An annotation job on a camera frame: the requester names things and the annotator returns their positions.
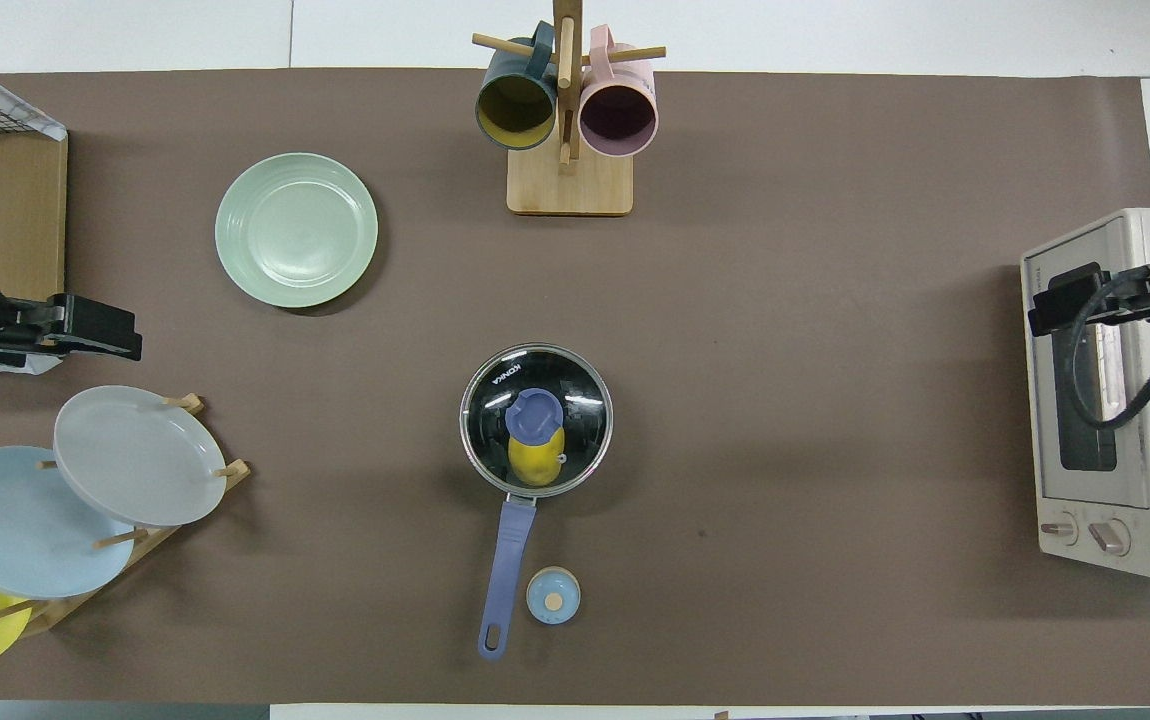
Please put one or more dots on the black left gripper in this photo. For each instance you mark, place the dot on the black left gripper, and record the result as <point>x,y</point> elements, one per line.
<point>55,325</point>

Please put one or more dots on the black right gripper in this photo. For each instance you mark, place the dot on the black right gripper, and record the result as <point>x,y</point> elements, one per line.
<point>1090,295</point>

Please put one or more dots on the glass lid with blue knob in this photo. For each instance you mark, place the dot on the glass lid with blue knob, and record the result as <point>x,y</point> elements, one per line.
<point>495,400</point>

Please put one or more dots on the grey plate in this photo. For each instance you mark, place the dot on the grey plate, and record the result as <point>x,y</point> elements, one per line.
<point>135,455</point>

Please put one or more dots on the green plate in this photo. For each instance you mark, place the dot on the green plate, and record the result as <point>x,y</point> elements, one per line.
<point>295,230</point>

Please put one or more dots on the light blue plate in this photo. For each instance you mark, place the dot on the light blue plate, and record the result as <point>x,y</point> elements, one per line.
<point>15,525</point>

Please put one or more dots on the wooden plate rack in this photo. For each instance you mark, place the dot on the wooden plate rack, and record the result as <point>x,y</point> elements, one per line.
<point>65,608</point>

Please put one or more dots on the white crumpled plastic piece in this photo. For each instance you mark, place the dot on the white crumpled plastic piece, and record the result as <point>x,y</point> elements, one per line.
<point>15,365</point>

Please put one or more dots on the beige toaster oven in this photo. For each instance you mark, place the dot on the beige toaster oven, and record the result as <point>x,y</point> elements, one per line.
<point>1135,505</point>

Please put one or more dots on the brown table mat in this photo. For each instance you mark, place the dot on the brown table mat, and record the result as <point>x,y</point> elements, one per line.
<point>785,350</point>

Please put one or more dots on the dark teal mug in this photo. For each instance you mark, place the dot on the dark teal mug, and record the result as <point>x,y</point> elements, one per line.
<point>515,110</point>

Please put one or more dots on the pink mug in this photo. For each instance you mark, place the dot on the pink mug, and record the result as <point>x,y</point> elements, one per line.
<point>620,115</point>

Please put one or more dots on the wooden mug tree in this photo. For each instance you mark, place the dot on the wooden mug tree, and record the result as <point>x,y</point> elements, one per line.
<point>570,190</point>

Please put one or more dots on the small blue knob lid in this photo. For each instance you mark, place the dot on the small blue knob lid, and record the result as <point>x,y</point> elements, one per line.
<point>553,596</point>

